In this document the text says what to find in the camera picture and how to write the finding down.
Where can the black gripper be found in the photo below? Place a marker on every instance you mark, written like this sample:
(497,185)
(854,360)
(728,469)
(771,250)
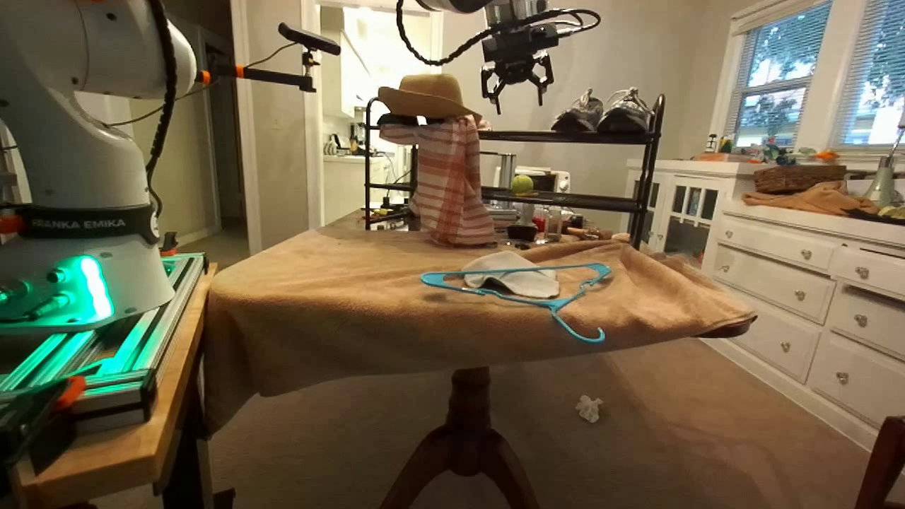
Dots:
(518,52)

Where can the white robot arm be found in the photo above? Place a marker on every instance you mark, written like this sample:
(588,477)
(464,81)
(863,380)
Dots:
(82,250)

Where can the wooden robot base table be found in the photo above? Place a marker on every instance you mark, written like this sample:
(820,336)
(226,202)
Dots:
(136,422)

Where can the black metal shelf rack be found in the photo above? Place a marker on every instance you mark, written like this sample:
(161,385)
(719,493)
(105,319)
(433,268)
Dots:
(622,193)

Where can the black shoe left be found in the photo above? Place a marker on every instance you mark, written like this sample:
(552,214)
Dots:
(580,120)

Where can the black shoe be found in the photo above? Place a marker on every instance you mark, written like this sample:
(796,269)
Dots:
(627,114)
(580,120)

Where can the straw hat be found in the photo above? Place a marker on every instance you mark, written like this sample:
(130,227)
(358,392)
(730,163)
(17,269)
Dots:
(424,96)

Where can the green tennis ball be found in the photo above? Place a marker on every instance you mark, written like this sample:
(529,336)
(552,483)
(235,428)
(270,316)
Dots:
(522,185)

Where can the black shoe right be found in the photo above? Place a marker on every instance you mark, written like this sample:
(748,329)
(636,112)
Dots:
(627,114)

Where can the striped pink cloth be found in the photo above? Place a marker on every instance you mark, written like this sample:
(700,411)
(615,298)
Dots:
(448,182)

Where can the white face mask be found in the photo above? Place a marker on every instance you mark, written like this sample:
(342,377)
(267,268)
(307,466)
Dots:
(511,272)

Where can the teal plastic clothes hanger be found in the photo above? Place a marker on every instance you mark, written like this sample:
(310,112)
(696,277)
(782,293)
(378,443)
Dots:
(594,277)

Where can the tan tablecloth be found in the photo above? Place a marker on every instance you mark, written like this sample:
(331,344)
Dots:
(335,305)

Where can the crumpled white paper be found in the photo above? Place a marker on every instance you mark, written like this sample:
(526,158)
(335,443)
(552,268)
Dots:
(588,409)

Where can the brown cloth on counter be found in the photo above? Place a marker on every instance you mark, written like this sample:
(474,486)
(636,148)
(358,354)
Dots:
(827,199)

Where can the white drawer cabinet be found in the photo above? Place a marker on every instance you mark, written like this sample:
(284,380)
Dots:
(829,293)

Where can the wooden chair corner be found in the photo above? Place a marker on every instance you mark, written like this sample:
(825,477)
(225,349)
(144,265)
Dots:
(883,466)

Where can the wooden table pedestal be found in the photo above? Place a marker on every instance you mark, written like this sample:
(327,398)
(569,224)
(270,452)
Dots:
(464,445)

